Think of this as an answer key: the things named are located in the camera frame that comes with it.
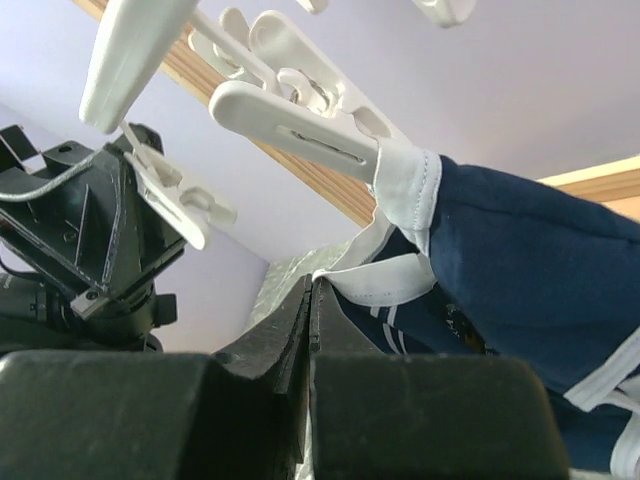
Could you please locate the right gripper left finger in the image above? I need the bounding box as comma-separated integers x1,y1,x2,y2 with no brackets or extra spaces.
1,277,311,479

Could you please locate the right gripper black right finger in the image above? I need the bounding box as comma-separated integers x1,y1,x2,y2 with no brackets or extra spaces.
310,280,569,479

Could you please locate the white clip hanger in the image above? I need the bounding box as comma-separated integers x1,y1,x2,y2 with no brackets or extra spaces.
78,0,479,251

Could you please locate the wooden hanging rack frame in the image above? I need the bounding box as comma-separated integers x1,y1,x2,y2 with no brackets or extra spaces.
80,1,639,224

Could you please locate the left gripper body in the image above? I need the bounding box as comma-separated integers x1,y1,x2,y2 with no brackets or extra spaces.
1,125,178,352

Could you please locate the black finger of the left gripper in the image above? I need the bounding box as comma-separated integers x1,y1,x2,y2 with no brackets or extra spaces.
102,134,186,299

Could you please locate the navy blue underwear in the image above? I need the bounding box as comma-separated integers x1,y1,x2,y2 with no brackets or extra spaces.
320,140,639,479

